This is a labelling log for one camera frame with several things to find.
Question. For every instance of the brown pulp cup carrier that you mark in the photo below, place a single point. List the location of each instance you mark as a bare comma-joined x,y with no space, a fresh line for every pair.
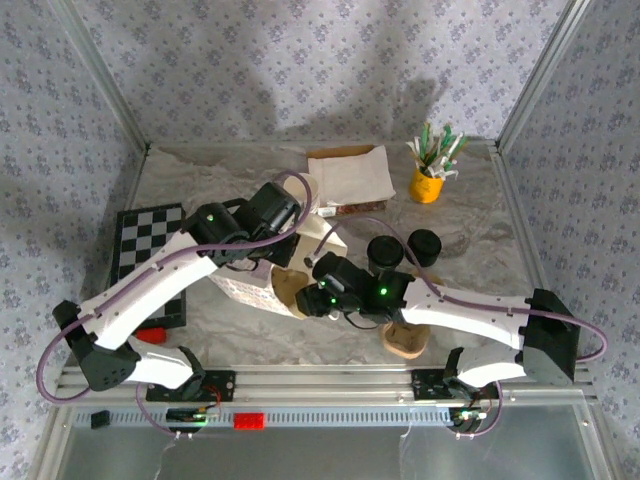
405,345
287,285

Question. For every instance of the black paper coffee cup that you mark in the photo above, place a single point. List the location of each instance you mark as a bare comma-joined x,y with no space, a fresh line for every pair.
382,270

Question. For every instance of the white printed paper bag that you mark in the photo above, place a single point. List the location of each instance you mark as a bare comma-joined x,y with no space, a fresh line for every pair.
250,292

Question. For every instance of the stack of paper cups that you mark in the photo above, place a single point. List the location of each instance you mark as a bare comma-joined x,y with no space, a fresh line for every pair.
295,187

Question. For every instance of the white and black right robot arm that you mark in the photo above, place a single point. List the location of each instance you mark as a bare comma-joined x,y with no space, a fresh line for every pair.
475,310

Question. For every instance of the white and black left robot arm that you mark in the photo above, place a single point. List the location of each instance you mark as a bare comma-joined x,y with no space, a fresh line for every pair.
150,285

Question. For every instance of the cardboard napkin box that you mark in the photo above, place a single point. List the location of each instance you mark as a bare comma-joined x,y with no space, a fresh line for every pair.
350,210

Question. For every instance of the black and grey checkerboard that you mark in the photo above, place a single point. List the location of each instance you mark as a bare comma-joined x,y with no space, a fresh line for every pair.
145,235

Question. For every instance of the stack of white napkins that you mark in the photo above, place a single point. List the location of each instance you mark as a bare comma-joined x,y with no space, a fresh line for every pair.
350,175

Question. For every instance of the yellow straw holder cup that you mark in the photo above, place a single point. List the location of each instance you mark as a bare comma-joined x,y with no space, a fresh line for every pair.
425,190

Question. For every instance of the red plastic block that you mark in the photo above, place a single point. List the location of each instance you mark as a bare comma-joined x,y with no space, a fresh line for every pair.
249,421

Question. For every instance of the small red object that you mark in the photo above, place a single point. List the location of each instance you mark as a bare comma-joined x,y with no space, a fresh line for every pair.
151,336

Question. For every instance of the bent white wrapped straw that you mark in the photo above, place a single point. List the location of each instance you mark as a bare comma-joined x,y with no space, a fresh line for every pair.
450,170

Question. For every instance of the small circuit board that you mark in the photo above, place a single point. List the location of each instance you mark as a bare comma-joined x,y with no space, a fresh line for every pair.
192,416
467,416

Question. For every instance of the small black block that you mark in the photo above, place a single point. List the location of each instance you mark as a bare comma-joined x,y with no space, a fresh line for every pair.
100,419

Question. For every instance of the aluminium mounting rail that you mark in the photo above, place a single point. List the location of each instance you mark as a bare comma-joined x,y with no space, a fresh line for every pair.
320,385

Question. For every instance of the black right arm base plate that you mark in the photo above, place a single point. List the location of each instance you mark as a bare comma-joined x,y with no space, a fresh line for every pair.
425,385

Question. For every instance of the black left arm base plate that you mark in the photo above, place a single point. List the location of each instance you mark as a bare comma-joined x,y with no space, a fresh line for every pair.
225,385

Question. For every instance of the aluminium frame post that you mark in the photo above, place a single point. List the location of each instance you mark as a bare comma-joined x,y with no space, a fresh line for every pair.
540,75
104,75

